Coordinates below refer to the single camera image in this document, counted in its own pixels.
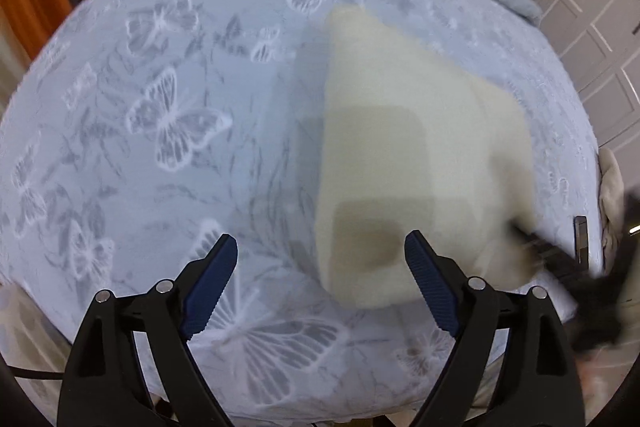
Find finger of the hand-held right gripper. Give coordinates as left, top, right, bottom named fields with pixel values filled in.
left=511, top=221, right=597, bottom=284

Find cream knit cardigan red buttons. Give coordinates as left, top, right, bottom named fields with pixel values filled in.
left=315, top=3, right=538, bottom=310

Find white wardrobe doors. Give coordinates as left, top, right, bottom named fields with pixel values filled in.
left=515, top=0, right=640, bottom=148

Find bed with blue butterfly sheet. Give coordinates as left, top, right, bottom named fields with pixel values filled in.
left=0, top=0, right=603, bottom=423

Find black cable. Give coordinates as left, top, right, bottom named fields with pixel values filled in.
left=11, top=366, right=67, bottom=382

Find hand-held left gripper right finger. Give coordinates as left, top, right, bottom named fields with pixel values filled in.
left=403, top=229, right=587, bottom=427

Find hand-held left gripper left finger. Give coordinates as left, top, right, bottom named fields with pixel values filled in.
left=57, top=233, right=240, bottom=427

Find beige cloth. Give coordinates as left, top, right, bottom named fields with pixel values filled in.
left=599, top=148, right=627, bottom=269

